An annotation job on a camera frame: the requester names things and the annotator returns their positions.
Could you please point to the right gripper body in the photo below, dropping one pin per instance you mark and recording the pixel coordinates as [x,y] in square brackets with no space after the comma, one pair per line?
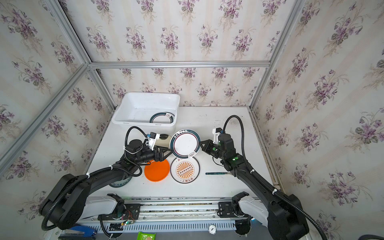
[208,147]

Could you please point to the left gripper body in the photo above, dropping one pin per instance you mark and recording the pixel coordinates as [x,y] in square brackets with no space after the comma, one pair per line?
[162,154]

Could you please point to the white plate green red rim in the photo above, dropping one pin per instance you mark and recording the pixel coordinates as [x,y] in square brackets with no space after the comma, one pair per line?
[185,144]

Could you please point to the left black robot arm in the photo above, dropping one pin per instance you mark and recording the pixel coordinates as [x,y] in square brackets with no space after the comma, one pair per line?
[90,186]

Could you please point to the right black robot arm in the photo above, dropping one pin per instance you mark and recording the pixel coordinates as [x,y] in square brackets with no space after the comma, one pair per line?
[264,192]

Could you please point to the white plastic bin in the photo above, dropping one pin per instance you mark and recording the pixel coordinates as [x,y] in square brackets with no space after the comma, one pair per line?
[136,109]

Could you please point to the orange plate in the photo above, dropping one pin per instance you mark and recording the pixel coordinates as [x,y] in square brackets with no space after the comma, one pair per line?
[157,171]

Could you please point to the cream plate with black patch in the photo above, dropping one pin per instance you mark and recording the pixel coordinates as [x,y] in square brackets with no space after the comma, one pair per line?
[163,141]

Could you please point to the white plate with sunburst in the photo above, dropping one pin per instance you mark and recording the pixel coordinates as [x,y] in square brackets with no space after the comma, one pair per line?
[185,171]

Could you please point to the teal patterned plate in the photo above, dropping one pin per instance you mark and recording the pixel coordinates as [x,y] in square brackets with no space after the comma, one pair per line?
[121,183]

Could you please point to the small round gauge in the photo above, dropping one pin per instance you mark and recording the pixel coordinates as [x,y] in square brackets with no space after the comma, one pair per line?
[212,229]

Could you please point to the green snack packet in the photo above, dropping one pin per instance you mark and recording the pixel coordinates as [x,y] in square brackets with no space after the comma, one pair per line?
[146,236]

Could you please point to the blue stapler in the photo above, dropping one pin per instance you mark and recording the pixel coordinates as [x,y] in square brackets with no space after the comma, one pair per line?
[80,233]

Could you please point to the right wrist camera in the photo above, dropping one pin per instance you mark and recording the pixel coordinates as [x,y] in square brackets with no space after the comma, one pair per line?
[216,133]

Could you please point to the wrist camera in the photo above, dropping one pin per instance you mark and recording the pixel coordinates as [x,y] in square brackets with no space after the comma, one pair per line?
[216,133]
[152,138]

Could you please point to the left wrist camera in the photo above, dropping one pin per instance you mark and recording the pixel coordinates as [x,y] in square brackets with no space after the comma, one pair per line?
[152,138]

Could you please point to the fork with green handle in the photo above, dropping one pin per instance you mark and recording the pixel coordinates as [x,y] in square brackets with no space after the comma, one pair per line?
[217,173]

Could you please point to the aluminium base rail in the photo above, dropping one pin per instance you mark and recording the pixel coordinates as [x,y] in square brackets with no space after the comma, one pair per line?
[239,207]

